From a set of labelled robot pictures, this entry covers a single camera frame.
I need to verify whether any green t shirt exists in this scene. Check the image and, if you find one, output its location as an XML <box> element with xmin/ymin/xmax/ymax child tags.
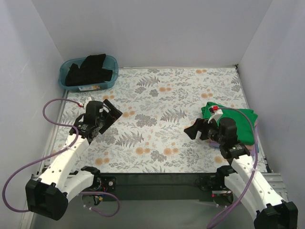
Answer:
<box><xmin>201</xmin><ymin>102</ymin><xmax>259</xmax><ymax>146</ymax></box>

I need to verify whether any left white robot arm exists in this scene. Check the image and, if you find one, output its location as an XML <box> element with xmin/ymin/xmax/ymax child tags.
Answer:
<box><xmin>25</xmin><ymin>99</ymin><xmax>122</xmax><ymax>220</ymax></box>

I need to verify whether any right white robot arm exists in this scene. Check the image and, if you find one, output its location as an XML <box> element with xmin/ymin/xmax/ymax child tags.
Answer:
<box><xmin>184</xmin><ymin>118</ymin><xmax>298</xmax><ymax>229</ymax></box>

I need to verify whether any folded lilac t shirt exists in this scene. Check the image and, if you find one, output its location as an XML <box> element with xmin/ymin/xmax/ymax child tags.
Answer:
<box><xmin>209</xmin><ymin>141</ymin><xmax>220</xmax><ymax>148</ymax></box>

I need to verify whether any folded pink t shirt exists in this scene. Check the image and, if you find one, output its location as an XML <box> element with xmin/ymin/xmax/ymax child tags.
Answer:
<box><xmin>245</xmin><ymin>122</ymin><xmax>258</xmax><ymax>151</ymax></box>

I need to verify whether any floral table mat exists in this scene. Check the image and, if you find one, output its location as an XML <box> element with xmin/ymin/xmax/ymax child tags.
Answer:
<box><xmin>51</xmin><ymin>68</ymin><xmax>247</xmax><ymax>173</ymax></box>

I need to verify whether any black t shirt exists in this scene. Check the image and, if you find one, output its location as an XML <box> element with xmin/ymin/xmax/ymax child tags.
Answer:
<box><xmin>65</xmin><ymin>54</ymin><xmax>113</xmax><ymax>86</ymax></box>

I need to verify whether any teal plastic bin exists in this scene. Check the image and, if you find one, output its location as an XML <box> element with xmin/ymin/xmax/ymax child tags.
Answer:
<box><xmin>58</xmin><ymin>55</ymin><xmax>119</xmax><ymax>93</ymax></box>

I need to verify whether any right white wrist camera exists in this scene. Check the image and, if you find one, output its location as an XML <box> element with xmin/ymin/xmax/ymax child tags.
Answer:
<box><xmin>208</xmin><ymin>105</ymin><xmax>223</xmax><ymax>124</ymax></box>

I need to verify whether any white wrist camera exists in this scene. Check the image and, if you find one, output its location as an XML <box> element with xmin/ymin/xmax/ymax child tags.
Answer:
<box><xmin>208</xmin><ymin>105</ymin><xmax>223</xmax><ymax>124</ymax></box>
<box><xmin>78</xmin><ymin>96</ymin><xmax>95</xmax><ymax>109</ymax></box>

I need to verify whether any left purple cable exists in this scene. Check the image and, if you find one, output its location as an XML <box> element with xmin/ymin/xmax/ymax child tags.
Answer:
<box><xmin>2</xmin><ymin>98</ymin><xmax>121</xmax><ymax>218</ymax></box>

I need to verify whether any purple cable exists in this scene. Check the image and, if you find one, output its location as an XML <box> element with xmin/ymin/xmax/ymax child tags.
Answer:
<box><xmin>2</xmin><ymin>98</ymin><xmax>121</xmax><ymax>218</ymax></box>
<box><xmin>206</xmin><ymin>107</ymin><xmax>259</xmax><ymax>229</ymax></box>

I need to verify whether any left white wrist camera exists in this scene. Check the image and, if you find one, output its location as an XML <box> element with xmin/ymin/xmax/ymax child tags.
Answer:
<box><xmin>78</xmin><ymin>96</ymin><xmax>95</xmax><ymax>109</ymax></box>

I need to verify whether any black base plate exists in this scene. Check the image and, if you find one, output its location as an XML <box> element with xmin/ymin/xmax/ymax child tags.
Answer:
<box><xmin>86</xmin><ymin>173</ymin><xmax>234</xmax><ymax>206</ymax></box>

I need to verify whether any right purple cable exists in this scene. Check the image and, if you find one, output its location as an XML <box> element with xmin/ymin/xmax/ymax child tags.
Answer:
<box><xmin>206</xmin><ymin>107</ymin><xmax>259</xmax><ymax>229</ymax></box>

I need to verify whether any aluminium frame rail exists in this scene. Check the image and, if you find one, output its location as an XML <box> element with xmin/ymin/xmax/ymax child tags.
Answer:
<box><xmin>19</xmin><ymin>173</ymin><xmax>298</xmax><ymax>229</ymax></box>

